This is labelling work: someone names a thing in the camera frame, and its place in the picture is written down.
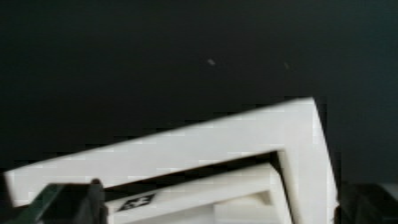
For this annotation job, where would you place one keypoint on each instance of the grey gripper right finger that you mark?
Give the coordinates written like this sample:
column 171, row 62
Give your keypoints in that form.
column 368, row 204

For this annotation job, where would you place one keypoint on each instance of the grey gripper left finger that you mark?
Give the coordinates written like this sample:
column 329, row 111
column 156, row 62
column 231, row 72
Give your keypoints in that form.
column 68, row 204

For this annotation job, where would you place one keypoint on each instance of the white L-shaped fence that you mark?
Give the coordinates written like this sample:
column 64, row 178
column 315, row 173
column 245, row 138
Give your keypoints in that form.
column 275, row 129

